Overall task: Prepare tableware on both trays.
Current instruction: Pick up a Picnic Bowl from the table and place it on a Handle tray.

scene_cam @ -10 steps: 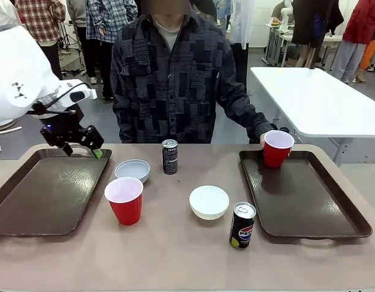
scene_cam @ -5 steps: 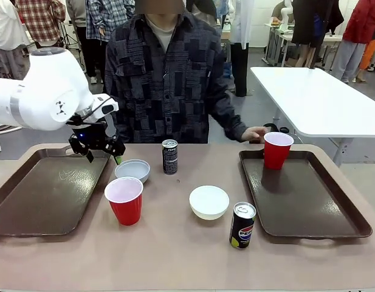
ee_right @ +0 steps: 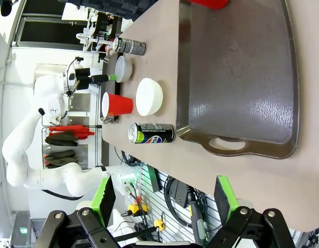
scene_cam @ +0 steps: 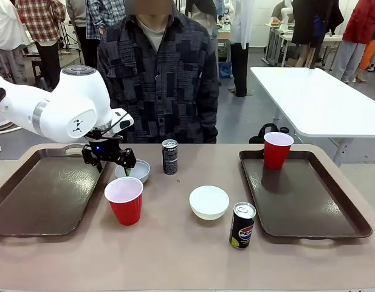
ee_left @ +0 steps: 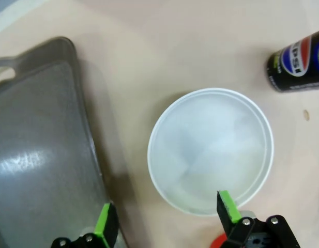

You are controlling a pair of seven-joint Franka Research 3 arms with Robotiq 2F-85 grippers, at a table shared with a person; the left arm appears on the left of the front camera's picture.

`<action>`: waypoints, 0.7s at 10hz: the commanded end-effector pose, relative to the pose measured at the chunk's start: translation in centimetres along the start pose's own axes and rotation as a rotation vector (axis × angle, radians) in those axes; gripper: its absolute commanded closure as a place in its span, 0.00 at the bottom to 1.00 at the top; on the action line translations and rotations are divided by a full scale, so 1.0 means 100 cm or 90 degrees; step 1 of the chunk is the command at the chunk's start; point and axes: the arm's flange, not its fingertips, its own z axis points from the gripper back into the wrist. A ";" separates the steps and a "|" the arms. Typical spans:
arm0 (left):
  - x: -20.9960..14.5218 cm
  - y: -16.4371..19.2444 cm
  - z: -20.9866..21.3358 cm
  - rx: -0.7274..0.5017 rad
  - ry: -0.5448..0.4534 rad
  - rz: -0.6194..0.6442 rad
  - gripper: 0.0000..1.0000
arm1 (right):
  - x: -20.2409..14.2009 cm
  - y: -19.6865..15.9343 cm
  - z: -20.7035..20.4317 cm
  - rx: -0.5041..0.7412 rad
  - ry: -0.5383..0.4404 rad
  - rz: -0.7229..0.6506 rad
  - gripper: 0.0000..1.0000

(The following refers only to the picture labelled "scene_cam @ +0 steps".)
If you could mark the person in blue plaid shirt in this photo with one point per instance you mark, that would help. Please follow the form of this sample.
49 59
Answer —
97 15

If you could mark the person in red plaid shirt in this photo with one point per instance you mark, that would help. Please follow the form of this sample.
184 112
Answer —
41 18

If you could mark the dark wooden stool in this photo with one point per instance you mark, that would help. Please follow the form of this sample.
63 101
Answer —
36 65

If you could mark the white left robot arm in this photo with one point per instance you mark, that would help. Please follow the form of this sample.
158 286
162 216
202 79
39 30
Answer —
68 100

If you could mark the black Pepsi can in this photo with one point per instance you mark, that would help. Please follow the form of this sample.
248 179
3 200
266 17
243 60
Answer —
242 228

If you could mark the red plastic cup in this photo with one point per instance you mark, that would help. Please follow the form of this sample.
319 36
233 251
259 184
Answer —
126 210
277 152

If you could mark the person in white coat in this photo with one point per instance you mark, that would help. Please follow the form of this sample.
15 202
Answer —
240 36

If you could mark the black soda can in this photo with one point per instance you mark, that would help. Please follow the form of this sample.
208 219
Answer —
170 159

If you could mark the white folding table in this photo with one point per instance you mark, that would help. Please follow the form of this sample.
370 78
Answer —
311 97

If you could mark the person in white shirt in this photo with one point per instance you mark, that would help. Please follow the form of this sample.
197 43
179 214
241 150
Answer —
8 27

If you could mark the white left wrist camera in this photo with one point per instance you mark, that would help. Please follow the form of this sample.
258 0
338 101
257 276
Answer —
118 116

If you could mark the person's left forearm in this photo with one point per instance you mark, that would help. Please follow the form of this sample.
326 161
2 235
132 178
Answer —
211 118

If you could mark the person in grey top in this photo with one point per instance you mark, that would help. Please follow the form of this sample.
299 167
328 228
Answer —
76 12

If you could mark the black backpack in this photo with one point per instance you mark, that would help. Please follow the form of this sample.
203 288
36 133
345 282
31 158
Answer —
260 135

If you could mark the person in red jacket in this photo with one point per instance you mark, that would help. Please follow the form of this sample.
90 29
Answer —
362 21

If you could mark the person in orange trousers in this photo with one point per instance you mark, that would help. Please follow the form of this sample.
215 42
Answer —
369 54

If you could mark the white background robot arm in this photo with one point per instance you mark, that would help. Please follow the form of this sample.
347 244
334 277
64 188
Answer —
286 15

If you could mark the person in patchwork shirt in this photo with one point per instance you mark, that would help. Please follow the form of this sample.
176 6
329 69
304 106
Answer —
163 91

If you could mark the white round bowl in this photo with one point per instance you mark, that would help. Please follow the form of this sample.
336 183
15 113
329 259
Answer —
209 202

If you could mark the bluish white bowl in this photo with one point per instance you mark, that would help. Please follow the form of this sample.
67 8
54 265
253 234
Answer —
141 174

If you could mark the person in black coat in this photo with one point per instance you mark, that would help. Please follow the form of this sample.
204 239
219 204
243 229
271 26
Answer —
315 27

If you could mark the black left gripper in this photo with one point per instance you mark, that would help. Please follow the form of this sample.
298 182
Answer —
103 149

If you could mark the brown plastic tray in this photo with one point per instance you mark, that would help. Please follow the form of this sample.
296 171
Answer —
302 203
50 197

